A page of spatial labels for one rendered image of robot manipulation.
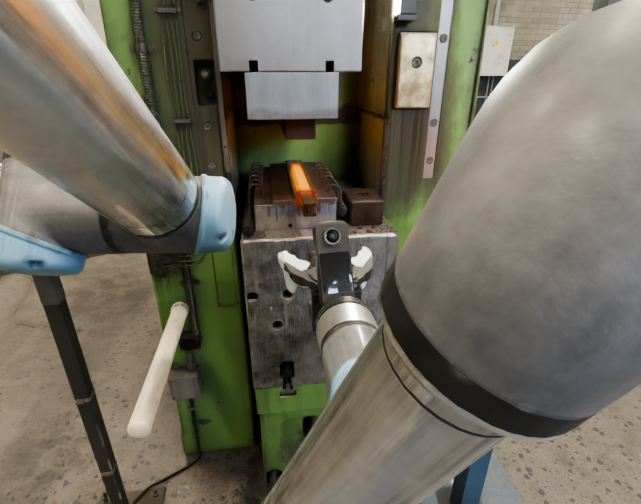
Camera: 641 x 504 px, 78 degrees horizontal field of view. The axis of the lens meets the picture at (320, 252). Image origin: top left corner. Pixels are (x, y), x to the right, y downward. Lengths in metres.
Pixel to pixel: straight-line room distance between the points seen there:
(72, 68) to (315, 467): 0.24
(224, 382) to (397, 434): 1.25
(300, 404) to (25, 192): 0.96
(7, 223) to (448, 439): 0.39
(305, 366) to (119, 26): 0.93
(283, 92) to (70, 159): 0.71
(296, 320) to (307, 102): 0.53
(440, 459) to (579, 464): 1.65
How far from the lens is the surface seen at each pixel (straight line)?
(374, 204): 1.00
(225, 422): 1.56
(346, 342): 0.43
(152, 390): 0.98
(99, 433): 1.29
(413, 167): 1.16
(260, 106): 0.92
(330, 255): 0.52
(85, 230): 0.41
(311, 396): 1.21
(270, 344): 1.08
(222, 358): 1.37
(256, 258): 0.95
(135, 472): 1.70
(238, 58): 0.92
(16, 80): 0.20
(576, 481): 1.79
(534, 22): 8.67
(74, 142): 0.23
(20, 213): 0.44
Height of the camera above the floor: 1.27
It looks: 25 degrees down
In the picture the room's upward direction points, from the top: straight up
